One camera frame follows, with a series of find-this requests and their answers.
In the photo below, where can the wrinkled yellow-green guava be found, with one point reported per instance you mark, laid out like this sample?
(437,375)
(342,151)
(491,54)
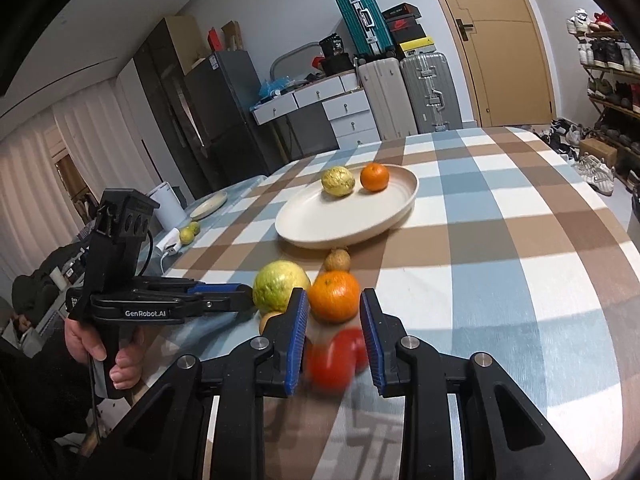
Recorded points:
(338,181)

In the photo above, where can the stacked shoe boxes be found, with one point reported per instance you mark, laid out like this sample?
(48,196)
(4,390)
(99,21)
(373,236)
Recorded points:
(409,38)

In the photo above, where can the white curtain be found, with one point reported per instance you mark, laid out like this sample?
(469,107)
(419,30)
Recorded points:
(84,143)

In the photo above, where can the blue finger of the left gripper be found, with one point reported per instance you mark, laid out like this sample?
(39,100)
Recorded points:
(218,288)
(212,301)

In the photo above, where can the small beige plate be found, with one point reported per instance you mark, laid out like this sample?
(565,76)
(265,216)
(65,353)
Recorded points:
(209,206)

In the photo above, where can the checkered tablecloth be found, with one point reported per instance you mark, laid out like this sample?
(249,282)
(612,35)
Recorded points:
(507,251)

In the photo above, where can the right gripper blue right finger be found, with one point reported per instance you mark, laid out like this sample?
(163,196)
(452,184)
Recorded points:
(503,434)

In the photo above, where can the wooden door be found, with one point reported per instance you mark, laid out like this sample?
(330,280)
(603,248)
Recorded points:
(503,60)

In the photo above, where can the white charger with cable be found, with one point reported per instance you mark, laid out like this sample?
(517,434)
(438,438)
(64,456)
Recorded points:
(169,245)

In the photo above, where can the brown kiwi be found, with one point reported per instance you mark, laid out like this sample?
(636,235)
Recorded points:
(338,260)

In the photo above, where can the smooth green guava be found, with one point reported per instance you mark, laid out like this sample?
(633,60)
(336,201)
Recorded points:
(273,285)

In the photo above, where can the black refrigerator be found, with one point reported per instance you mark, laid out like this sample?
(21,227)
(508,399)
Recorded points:
(201,102)

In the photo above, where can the orange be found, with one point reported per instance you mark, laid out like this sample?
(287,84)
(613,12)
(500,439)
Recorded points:
(374,177)
(334,297)

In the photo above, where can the wooden shoe rack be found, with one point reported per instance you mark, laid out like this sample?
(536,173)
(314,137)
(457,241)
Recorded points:
(608,150)

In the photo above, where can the white kettle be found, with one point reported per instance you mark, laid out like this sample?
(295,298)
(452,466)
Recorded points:
(169,213)

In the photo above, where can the teal suitcase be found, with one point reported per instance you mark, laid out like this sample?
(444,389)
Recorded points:
(366,26)

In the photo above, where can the white drawer desk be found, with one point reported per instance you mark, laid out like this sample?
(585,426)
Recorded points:
(333,112)

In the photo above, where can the small green fruit side table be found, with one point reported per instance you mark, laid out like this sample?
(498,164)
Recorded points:
(188,233)

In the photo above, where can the beige suitcase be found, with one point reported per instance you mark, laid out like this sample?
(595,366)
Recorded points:
(388,98)

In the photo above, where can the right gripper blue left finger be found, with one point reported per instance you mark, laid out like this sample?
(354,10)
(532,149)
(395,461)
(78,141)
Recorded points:
(205,419)

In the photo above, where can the silver suitcase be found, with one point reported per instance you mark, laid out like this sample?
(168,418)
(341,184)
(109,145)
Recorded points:
(431,92)

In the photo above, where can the cream round plate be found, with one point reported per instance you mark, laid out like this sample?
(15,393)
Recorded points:
(313,219)

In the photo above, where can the red tomato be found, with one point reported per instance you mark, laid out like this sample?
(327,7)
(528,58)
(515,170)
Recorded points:
(331,368)

